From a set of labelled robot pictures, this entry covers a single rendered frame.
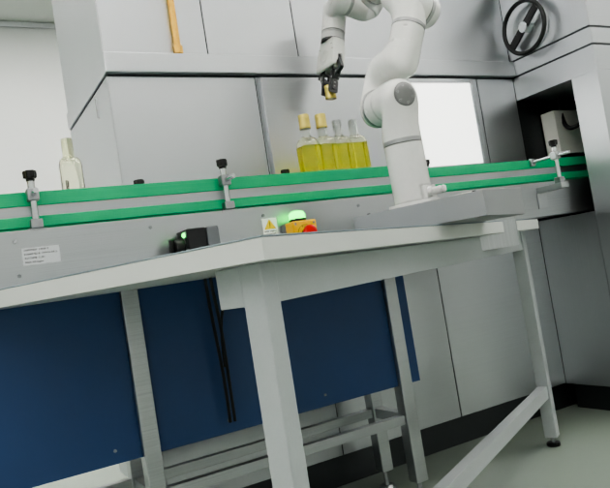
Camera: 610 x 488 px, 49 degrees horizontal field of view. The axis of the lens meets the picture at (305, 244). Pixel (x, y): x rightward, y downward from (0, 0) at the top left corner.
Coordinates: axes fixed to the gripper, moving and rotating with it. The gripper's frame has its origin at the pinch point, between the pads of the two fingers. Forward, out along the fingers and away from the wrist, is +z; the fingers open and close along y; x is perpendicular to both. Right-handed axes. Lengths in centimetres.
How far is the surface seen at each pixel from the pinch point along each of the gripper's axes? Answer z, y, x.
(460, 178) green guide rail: 20, 5, 50
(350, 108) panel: -0.7, -11.5, 15.6
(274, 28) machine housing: -22.0, -15.0, -13.5
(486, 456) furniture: 104, 45, 25
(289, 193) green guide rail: 39.5, 13.1, -17.8
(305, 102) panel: 1.3, -11.9, -1.8
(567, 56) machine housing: -33, 14, 92
